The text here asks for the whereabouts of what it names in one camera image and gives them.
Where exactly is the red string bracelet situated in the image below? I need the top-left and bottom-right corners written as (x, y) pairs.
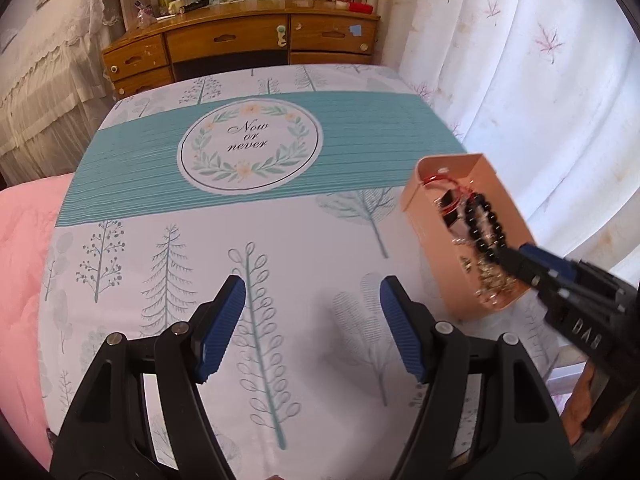
top-left (422, 174), bottom-right (476, 216)

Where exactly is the black bead bracelet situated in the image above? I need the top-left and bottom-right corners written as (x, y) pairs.
top-left (462, 192), bottom-right (511, 263)

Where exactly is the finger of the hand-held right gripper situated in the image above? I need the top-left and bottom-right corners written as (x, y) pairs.
top-left (500, 248), bottom-right (562, 302)
top-left (519, 243), bottom-right (577, 282)

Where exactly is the gold leaf hair comb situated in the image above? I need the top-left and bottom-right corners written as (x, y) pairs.
top-left (470, 255), bottom-right (521, 306)

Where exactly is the white lace bed cover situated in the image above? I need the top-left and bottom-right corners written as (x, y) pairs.
top-left (0, 0), bottom-right (123, 186)

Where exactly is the white smartwatch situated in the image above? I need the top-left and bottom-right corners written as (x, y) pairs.
top-left (436, 187), bottom-right (468, 228)

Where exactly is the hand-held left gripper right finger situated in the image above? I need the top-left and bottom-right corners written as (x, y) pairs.
top-left (380, 275), bottom-right (576, 480)

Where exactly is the white leaf print curtain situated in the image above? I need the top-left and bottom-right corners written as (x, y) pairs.
top-left (370, 0), bottom-right (640, 286)

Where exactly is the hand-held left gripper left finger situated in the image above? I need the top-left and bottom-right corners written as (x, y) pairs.
top-left (48, 275), bottom-right (247, 480)

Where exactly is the wooden dresser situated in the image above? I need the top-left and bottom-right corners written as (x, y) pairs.
top-left (101, 0), bottom-right (381, 101)

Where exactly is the pink blanket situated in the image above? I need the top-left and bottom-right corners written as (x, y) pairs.
top-left (0, 174), bottom-right (76, 471)

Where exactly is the tree print tablecloth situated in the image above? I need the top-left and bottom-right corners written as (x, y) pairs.
top-left (40, 64), bottom-right (588, 480)

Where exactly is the pink jewelry box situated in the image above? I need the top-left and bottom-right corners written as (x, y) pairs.
top-left (399, 152), bottom-right (538, 322)

